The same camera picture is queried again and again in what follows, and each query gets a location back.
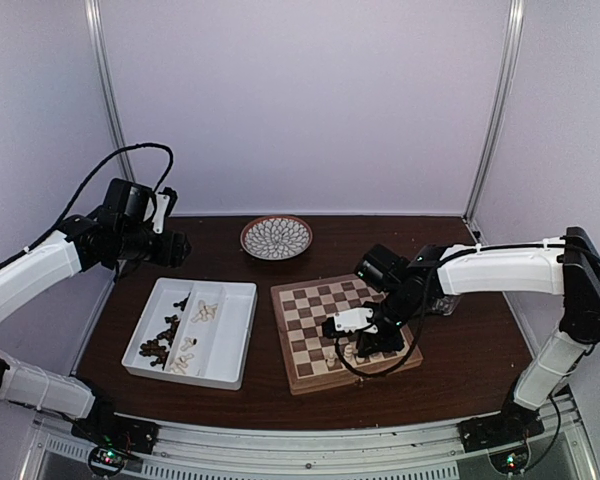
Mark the white compartment tray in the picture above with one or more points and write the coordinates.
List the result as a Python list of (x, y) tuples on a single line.
[(222, 344)]

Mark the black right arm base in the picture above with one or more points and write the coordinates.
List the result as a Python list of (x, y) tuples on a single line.
[(505, 434)]

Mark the aluminium corner post right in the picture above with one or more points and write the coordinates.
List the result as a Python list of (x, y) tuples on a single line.
[(507, 70)]

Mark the wooden chess board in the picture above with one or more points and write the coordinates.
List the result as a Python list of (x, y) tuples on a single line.
[(300, 309)]

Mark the white chess king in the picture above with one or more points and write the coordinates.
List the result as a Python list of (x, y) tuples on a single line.
[(349, 354)]

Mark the clear drinking glass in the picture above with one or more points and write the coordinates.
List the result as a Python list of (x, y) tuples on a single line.
[(443, 306)]

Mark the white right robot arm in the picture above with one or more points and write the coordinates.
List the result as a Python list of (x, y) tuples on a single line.
[(566, 266)]

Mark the pile of white chess pieces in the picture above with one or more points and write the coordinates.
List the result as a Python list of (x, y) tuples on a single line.
[(180, 363)]

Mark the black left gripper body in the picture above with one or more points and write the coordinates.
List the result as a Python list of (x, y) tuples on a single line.
[(132, 246)]

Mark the floral patterned ceramic plate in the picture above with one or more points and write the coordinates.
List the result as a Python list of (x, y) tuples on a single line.
[(276, 238)]

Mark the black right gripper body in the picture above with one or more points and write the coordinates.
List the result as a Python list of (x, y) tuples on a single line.
[(402, 309)]

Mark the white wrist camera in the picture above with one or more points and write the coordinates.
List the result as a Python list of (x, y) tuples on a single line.
[(164, 203), (348, 322)]

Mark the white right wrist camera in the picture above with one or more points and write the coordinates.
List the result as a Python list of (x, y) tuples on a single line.
[(348, 322)]

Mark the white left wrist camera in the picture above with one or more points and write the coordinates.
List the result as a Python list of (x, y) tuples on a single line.
[(164, 203)]

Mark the pile of dark chess pieces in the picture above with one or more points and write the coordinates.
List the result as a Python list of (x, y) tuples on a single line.
[(159, 347)]

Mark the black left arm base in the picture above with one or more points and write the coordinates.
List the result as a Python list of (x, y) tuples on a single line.
[(123, 436)]

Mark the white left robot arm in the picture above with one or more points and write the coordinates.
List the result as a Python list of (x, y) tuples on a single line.
[(64, 252)]

